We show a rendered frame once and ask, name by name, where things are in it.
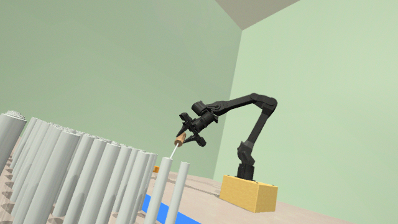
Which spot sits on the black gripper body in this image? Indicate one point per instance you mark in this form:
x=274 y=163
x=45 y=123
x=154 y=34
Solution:
x=196 y=127

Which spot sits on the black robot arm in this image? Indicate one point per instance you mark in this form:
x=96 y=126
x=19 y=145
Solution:
x=268 y=106

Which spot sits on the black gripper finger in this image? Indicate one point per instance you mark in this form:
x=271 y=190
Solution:
x=191 y=138
x=183 y=129

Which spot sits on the blue taped strip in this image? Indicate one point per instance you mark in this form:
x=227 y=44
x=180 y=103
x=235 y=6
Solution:
x=162 y=214

